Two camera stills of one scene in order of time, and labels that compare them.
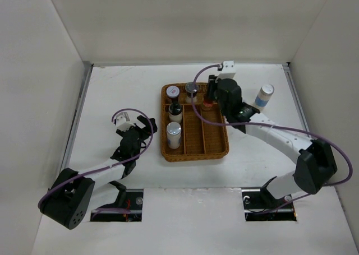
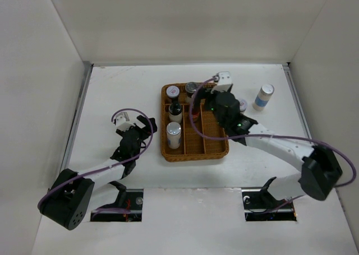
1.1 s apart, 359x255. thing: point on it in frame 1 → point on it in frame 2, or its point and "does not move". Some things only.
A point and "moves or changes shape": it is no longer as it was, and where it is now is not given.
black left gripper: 146,123 does not move
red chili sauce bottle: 208,101 moves or changes shape
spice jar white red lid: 173,91 does not move
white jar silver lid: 173,130 does not move
